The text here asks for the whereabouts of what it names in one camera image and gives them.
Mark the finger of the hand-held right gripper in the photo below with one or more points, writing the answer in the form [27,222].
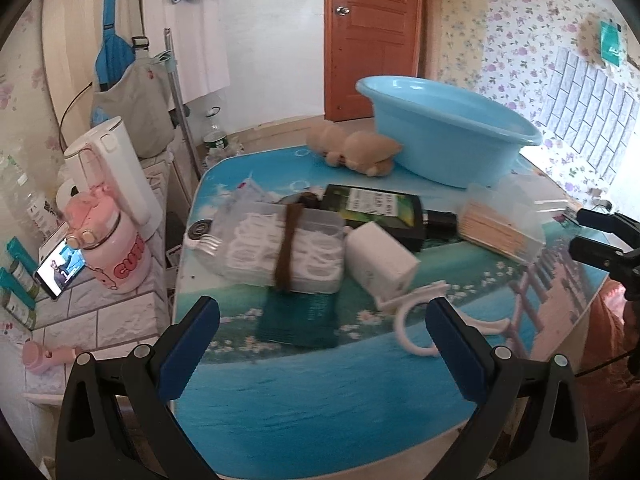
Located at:
[607,222]
[597,254]

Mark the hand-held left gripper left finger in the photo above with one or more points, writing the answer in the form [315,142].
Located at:
[192,341]

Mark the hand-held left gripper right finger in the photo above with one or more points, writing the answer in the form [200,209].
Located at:
[457,351]

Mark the white plastic hook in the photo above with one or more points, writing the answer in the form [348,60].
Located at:
[400,327]

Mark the dark green packet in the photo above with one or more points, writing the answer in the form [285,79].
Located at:
[297,320]

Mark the brown hair band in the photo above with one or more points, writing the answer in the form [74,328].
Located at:
[289,245]

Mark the clear frosted plastic box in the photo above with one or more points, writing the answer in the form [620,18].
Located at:
[320,255]

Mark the light blue plastic basin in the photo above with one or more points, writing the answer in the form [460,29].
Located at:
[440,150]

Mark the blue printed desktop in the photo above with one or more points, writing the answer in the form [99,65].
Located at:
[300,400]

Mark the person's reddish clothing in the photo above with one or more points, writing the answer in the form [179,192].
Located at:
[615,340]

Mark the white brick-pattern cabinet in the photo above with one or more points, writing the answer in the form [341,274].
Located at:
[100,320]

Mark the clear box of cotton swabs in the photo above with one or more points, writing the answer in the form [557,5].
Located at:
[500,230]

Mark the black round disc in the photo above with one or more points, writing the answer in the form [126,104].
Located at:
[199,229]

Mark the pink water bottle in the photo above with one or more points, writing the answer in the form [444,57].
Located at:
[112,255]

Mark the white charger block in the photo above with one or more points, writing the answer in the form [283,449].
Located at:
[382,260]

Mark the clear bag of plastic forks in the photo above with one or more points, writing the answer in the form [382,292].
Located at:
[227,200]

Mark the small pink device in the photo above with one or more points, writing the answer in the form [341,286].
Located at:
[47,356]

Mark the smartphone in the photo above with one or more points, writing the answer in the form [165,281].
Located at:
[60,270]

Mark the dark green glass bottle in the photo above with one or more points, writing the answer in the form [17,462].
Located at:
[380,212]

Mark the white toilet paper roll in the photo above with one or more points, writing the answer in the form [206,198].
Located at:
[64,200]

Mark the white electric kettle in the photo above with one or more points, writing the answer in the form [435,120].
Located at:
[125,160]

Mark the clear plastic bottle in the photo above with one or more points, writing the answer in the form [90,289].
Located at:
[27,200]

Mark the beige plush toy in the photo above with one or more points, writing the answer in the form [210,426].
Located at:
[360,147]

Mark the metal rack pole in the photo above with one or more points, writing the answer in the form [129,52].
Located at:
[177,105]

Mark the grey cloth bag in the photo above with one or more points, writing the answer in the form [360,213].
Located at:
[135,110]

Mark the brown wooden door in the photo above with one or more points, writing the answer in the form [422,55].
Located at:
[372,45]

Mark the silver door knob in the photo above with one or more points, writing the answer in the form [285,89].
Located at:
[342,10]

